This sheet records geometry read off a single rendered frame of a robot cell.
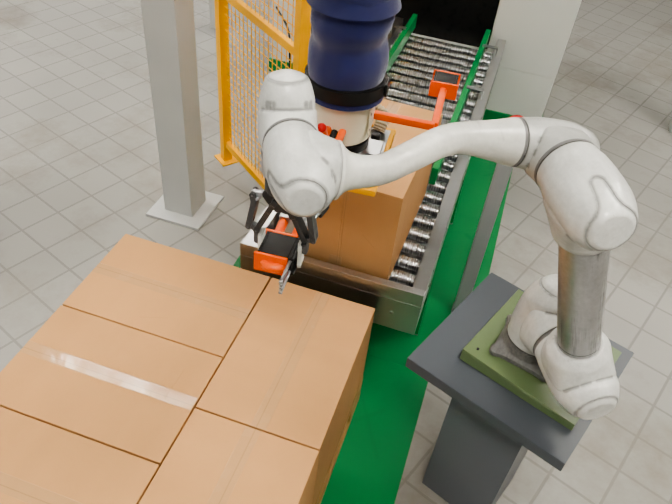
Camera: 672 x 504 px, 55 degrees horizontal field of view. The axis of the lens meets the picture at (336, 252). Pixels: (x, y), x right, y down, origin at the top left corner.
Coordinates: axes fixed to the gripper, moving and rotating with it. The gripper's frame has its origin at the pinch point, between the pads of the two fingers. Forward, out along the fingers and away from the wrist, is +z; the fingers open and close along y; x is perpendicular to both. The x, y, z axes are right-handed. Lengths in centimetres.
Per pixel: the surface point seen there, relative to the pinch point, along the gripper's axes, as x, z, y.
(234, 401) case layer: -7, 73, 15
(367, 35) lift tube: -50, -29, -5
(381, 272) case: -71, 67, -17
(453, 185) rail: -135, 68, -36
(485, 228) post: -118, 74, -53
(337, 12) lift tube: -48, -34, 3
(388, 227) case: -71, 46, -17
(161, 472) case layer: 21, 73, 25
